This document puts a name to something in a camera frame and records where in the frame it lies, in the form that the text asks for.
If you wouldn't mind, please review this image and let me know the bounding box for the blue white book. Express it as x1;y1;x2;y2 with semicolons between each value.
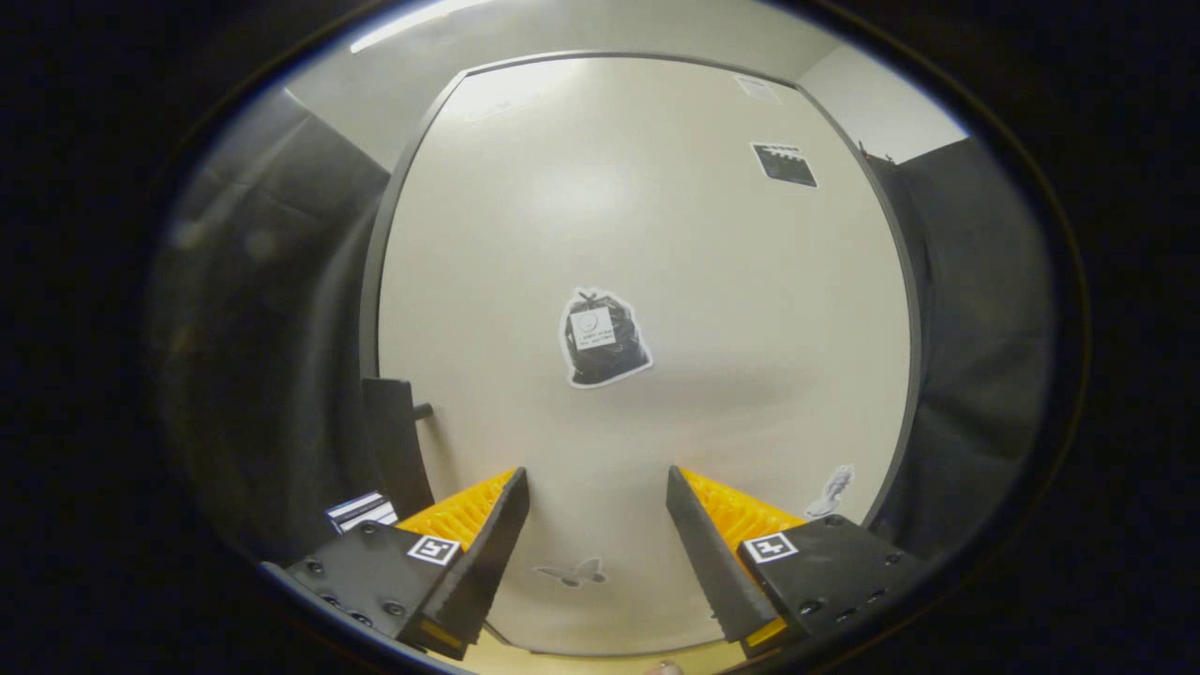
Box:
325;490;390;528

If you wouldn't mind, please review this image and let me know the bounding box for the white shoe cabinet door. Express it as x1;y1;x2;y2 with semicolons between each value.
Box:
377;56;912;654

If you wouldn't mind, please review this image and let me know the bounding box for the black backdrop cloth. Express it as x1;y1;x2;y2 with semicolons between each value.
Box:
155;89;1056;573

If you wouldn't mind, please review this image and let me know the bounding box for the black door handle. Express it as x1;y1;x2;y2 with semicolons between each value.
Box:
363;377;437;521

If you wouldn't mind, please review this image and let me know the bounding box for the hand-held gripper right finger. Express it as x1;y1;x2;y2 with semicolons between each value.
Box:
666;464;929;657

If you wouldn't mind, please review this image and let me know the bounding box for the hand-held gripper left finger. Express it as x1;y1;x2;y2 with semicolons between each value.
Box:
261;467;531;660

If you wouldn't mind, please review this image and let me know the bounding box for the grey shoe cabinet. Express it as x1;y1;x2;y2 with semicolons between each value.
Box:
359;50;924;657

